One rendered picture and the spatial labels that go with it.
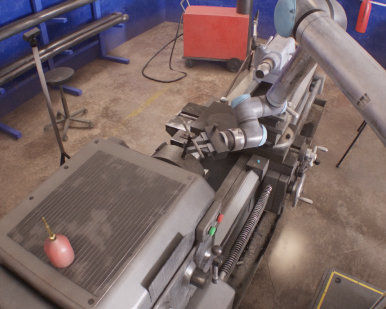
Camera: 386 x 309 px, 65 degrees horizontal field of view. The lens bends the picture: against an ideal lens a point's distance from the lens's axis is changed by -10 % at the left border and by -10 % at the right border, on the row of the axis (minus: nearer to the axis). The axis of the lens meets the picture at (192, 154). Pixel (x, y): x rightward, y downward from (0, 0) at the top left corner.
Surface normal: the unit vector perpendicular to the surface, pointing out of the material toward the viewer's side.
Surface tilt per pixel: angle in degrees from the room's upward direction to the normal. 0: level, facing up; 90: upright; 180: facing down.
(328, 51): 68
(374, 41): 90
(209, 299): 32
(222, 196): 0
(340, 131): 0
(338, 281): 0
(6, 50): 90
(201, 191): 45
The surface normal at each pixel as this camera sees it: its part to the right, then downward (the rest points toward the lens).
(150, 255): 0.62, -0.33
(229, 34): -0.14, 0.64
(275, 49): 0.00, -0.76
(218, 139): 0.25, -0.62
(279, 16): -0.98, 0.11
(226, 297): 0.47, -0.48
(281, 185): -0.47, 0.57
